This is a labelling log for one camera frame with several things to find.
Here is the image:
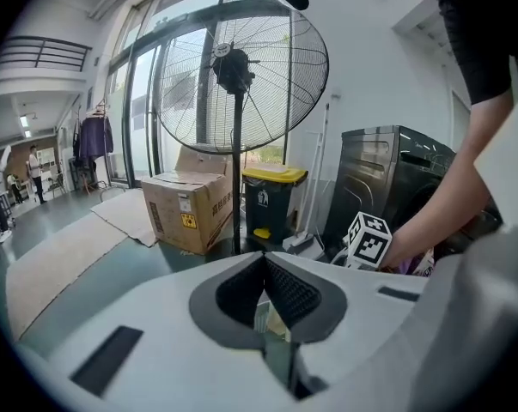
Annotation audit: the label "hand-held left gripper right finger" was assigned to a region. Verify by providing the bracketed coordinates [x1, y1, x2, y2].
[265, 224, 518, 412]

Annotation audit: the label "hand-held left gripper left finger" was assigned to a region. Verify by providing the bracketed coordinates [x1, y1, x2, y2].
[15, 250, 299, 412]

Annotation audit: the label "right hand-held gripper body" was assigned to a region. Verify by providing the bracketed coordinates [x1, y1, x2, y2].
[343, 211, 393, 272]

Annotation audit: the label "black washing machine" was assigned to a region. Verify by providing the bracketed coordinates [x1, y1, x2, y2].
[322, 124, 505, 266]

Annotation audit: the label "beige clothes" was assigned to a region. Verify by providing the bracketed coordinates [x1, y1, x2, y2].
[267, 309, 294, 343]

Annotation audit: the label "person's left forearm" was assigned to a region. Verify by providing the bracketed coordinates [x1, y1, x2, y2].
[381, 88, 515, 270]

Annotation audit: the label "clothes rack with dark clothes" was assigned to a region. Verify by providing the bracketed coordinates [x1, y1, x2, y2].
[71, 105, 115, 189]

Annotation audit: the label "white mop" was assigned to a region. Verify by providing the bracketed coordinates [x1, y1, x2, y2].
[282, 100, 332, 259]

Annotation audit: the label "yellow lid trash bin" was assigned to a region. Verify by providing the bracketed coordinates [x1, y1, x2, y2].
[242, 166, 309, 245]

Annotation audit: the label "brown cardboard floor sheet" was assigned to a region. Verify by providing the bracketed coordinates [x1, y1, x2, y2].
[4, 225, 129, 339]
[89, 188, 159, 249]

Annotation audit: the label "brown cardboard box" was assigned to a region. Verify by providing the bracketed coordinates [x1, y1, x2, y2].
[141, 143, 239, 257]

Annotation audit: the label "person's black printed t-shirt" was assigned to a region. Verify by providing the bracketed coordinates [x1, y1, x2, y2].
[428, 0, 518, 107]

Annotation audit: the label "black balcony railing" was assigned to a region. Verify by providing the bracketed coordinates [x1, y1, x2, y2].
[0, 35, 93, 75]

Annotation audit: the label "black pedestal fan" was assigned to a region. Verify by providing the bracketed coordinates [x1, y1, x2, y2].
[153, 3, 331, 258]

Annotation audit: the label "glass door with black frame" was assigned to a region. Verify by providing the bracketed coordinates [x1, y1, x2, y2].
[107, 0, 295, 189]

